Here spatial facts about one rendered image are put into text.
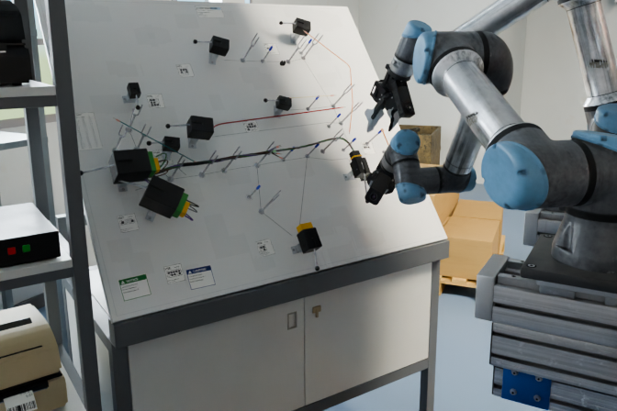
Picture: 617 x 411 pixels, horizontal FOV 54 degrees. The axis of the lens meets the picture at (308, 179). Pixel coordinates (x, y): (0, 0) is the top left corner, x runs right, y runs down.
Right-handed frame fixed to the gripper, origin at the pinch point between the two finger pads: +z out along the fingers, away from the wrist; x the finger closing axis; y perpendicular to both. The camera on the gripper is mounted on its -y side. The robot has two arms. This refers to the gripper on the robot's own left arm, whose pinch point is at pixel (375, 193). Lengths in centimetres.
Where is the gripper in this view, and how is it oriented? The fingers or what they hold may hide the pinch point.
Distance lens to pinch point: 193.8
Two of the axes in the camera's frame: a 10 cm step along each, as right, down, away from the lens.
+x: -8.7, -4.8, 0.8
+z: -1.2, 3.8, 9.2
